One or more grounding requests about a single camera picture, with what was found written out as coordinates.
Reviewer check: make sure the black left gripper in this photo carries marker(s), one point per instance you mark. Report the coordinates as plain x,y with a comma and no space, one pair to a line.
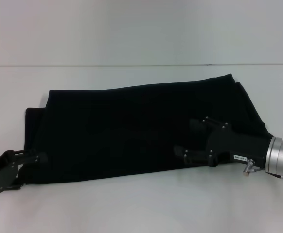
0,172

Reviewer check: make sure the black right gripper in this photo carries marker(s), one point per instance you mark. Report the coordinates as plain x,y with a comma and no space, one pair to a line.
238,148

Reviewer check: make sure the black shirt with white print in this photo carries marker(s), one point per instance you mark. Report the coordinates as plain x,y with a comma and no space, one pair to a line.
131,131

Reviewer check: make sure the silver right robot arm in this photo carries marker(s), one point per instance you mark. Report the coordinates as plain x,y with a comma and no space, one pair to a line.
281,155

